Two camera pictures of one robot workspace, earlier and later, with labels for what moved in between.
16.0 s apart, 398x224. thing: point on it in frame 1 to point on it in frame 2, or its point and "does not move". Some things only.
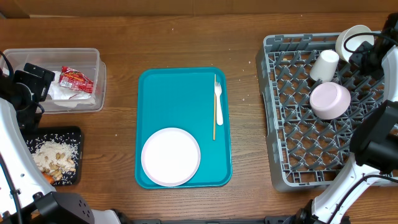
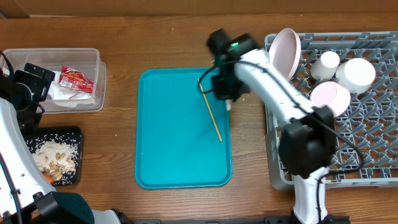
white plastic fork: [218, 90] to [228, 104]
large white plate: [170, 157] to [285, 47]
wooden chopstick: [214, 108] to [210, 112]
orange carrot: [49, 178] does not move
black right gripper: [357, 58] to [228, 93]
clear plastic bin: [80, 80] does not move
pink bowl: [329, 100] does not move
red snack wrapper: [75, 80] does not move
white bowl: [350, 39] to [356, 74]
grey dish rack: [313, 102] does not move
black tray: [70, 135] does not move
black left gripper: [41, 79] does not move
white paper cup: [324, 68] does not move
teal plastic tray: [183, 137] does not move
